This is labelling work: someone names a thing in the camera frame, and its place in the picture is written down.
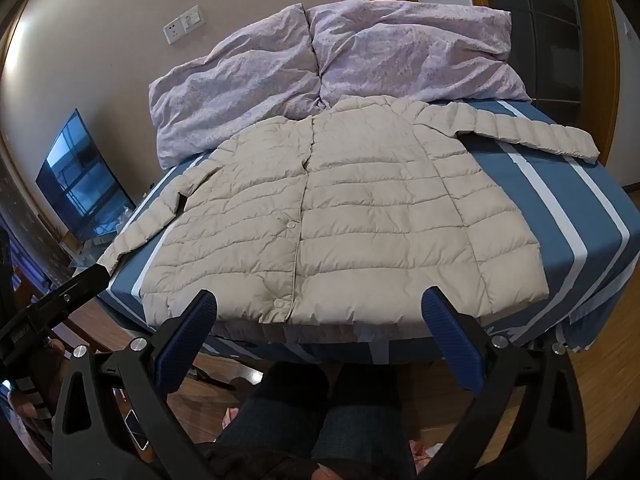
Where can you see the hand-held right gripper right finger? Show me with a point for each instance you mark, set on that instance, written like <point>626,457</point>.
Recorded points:
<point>450,340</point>

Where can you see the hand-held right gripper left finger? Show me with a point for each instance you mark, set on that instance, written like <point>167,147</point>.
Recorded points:
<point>186,340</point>

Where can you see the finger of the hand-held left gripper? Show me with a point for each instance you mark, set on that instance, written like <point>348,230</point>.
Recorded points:
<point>82,285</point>

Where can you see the beige puffer jacket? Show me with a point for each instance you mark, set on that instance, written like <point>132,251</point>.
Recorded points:
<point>360,210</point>

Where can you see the person's left hand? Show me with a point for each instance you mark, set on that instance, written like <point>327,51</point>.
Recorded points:
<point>56,349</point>

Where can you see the white tv cabinet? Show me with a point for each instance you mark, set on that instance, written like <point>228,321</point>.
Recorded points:
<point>87,250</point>

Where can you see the smartphone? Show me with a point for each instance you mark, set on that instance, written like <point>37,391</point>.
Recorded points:
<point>136,430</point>

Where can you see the person's right leg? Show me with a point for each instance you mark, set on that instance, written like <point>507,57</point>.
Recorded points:
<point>370,410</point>

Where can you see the person's leg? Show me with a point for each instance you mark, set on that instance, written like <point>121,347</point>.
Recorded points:
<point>370,410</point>
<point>280,410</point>

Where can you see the flat screen television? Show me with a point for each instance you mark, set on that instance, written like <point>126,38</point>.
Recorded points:
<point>82,175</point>

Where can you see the person's left leg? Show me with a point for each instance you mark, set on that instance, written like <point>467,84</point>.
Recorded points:
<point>280,410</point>

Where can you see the blue bed cover white stripes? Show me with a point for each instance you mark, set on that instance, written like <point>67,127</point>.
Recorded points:
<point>540,220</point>

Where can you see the lilac floral duvet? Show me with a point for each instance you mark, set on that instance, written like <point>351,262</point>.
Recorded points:
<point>280,70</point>

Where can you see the dark glass sliding door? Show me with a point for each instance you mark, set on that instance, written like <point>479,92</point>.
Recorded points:
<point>555,25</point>

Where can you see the white wall socket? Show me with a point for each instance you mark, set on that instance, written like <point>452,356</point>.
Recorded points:
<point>173,31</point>

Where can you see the white wall switch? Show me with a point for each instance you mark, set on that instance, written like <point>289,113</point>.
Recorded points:
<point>193,17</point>

